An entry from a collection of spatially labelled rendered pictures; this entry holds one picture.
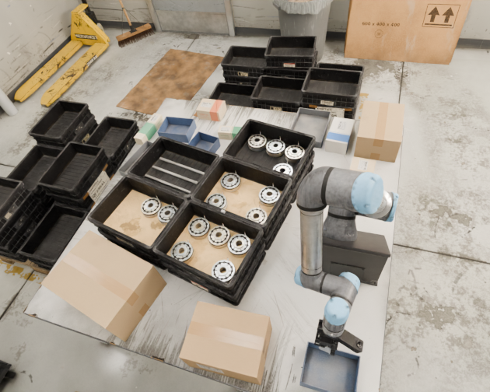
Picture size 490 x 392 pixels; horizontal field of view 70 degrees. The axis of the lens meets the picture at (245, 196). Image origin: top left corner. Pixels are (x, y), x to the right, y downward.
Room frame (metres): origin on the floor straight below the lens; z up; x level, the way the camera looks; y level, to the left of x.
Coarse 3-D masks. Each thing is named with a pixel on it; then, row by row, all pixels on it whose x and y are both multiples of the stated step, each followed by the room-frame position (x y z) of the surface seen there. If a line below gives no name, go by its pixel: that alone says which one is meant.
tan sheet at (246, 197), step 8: (216, 184) 1.17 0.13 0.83; (248, 184) 1.13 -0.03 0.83; (256, 184) 1.12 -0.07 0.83; (216, 192) 1.12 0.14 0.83; (224, 192) 1.11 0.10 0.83; (232, 192) 1.10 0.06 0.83; (240, 192) 1.09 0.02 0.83; (248, 192) 1.08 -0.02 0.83; (256, 192) 1.07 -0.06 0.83; (280, 192) 1.04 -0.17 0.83; (232, 200) 1.05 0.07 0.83; (240, 200) 1.04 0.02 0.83; (248, 200) 1.03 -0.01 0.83; (256, 200) 1.02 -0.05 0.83; (232, 208) 1.00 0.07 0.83; (240, 208) 0.99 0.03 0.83; (248, 208) 0.98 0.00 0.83; (264, 208) 0.96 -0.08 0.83
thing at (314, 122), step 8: (304, 112) 1.70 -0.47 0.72; (312, 112) 1.68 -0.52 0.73; (320, 112) 1.65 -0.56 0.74; (328, 112) 1.63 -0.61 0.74; (296, 120) 1.65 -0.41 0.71; (304, 120) 1.65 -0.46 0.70; (312, 120) 1.63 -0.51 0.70; (320, 120) 1.62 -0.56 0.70; (328, 120) 1.56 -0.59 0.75; (296, 128) 1.59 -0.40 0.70; (304, 128) 1.57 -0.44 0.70; (312, 128) 1.56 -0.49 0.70; (320, 128) 1.54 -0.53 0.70; (320, 136) 1.48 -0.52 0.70; (320, 144) 1.39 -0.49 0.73
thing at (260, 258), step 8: (264, 248) 0.79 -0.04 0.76; (264, 256) 0.77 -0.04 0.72; (256, 264) 0.72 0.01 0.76; (176, 272) 0.76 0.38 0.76; (248, 272) 0.66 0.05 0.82; (256, 272) 0.70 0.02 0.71; (184, 280) 0.73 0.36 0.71; (192, 280) 0.70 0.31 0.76; (248, 280) 0.66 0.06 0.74; (200, 288) 0.68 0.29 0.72; (208, 288) 0.64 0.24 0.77; (240, 288) 0.60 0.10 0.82; (224, 296) 0.60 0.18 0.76; (240, 296) 0.60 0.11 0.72; (232, 304) 0.57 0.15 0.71
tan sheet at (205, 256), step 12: (180, 240) 0.88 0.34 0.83; (192, 240) 0.87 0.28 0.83; (204, 240) 0.85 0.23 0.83; (252, 240) 0.80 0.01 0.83; (168, 252) 0.83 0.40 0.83; (204, 252) 0.79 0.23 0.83; (216, 252) 0.78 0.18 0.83; (228, 252) 0.77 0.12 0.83; (192, 264) 0.74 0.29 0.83; (204, 264) 0.73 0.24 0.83
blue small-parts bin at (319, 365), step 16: (320, 352) 0.31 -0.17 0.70; (336, 352) 0.29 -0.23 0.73; (304, 368) 0.27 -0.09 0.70; (320, 368) 0.26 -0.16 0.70; (336, 368) 0.25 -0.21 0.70; (352, 368) 0.24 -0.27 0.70; (304, 384) 0.21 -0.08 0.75; (320, 384) 0.20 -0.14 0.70; (336, 384) 0.19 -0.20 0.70; (352, 384) 0.18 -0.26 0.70
